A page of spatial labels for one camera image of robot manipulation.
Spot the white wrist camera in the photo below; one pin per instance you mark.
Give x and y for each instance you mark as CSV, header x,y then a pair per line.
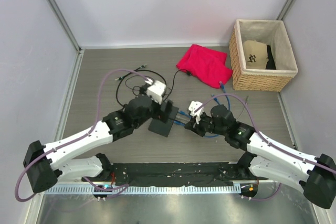
x,y
155,90
196,109

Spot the beige baseball cap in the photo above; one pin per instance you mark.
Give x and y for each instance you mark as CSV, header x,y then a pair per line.
x,y
255,54

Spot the black power adapter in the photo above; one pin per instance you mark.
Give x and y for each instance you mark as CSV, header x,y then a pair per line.
x,y
143,89

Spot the red cloth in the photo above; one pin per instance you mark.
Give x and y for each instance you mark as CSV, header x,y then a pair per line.
x,y
207,65

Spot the black network switch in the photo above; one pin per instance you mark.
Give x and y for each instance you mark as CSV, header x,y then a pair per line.
x,y
161,128

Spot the black item in basket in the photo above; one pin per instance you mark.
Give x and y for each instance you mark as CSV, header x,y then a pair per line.
x,y
270,63

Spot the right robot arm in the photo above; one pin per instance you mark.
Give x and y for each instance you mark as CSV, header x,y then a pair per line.
x,y
266,158

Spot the wicker basket with liner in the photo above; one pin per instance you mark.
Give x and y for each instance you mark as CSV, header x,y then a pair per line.
x,y
269,32

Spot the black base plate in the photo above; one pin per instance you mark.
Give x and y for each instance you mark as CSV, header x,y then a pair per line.
x,y
208,174

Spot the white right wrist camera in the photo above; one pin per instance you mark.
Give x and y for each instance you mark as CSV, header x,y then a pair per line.
x,y
196,109

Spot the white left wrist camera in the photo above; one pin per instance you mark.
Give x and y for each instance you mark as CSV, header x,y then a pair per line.
x,y
155,90

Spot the white slotted cable duct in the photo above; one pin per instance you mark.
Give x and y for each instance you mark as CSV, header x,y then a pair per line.
x,y
68,189

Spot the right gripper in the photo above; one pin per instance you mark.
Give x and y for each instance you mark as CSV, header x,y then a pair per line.
x,y
196,127

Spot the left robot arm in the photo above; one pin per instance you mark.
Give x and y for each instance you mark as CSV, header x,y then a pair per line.
x,y
47,164

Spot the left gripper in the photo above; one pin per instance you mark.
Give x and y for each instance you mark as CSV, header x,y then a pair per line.
x,y
163,115

